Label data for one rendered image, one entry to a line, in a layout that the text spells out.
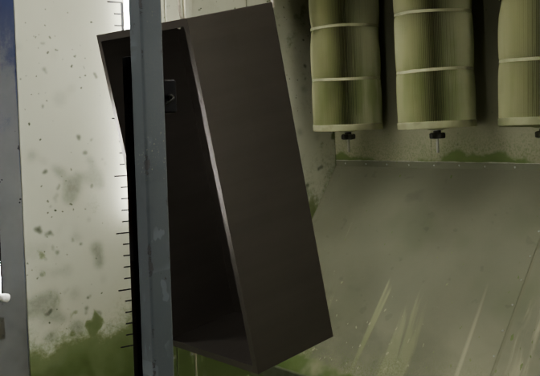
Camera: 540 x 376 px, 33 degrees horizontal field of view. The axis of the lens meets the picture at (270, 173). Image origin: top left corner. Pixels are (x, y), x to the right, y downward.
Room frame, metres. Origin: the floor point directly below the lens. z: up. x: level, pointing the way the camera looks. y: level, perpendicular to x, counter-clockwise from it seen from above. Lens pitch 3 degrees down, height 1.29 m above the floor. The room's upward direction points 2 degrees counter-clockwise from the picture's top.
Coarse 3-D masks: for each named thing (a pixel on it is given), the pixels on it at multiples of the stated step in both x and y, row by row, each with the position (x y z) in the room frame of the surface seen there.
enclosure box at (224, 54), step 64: (192, 64) 2.86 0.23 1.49; (256, 64) 3.00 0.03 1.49; (192, 128) 3.55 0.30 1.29; (256, 128) 2.99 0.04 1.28; (192, 192) 3.55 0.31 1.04; (256, 192) 2.99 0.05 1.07; (192, 256) 3.54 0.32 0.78; (256, 256) 2.99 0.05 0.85; (192, 320) 3.54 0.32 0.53; (256, 320) 2.98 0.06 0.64; (320, 320) 3.16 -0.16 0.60
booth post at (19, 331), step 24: (0, 0) 3.61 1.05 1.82; (0, 24) 3.61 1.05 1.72; (0, 48) 3.60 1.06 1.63; (0, 72) 3.60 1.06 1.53; (0, 96) 3.60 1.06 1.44; (0, 120) 3.59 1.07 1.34; (0, 144) 3.59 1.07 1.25; (0, 168) 3.59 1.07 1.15; (0, 192) 3.59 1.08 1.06; (0, 216) 3.58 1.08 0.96; (0, 240) 3.58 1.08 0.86; (24, 264) 3.64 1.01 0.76; (24, 288) 3.64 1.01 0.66; (0, 312) 3.57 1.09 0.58; (24, 312) 3.63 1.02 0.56; (24, 336) 3.63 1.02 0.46; (0, 360) 3.57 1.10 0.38; (24, 360) 3.63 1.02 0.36
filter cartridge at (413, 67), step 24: (408, 0) 3.72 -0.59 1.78; (432, 0) 3.70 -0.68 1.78; (456, 0) 3.68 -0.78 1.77; (408, 24) 3.72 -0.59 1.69; (432, 24) 3.68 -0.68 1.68; (456, 24) 3.69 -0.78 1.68; (408, 48) 3.72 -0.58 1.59; (432, 48) 3.70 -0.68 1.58; (456, 48) 3.68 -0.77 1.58; (408, 72) 3.73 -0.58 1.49; (432, 72) 3.68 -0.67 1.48; (456, 72) 3.69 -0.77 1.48; (408, 96) 3.74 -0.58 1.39; (432, 96) 3.70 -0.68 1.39; (456, 96) 3.68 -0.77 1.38; (408, 120) 3.74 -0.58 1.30; (432, 120) 3.68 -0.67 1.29; (456, 120) 3.68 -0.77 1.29
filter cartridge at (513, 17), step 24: (504, 0) 3.34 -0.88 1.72; (528, 0) 3.26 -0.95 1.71; (504, 24) 3.33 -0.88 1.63; (528, 24) 3.26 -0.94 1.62; (504, 48) 3.34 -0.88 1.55; (528, 48) 3.26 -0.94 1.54; (504, 72) 3.33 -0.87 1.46; (528, 72) 3.26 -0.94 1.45; (504, 96) 3.33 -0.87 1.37; (528, 96) 3.26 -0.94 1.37; (504, 120) 3.32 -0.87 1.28; (528, 120) 3.23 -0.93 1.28
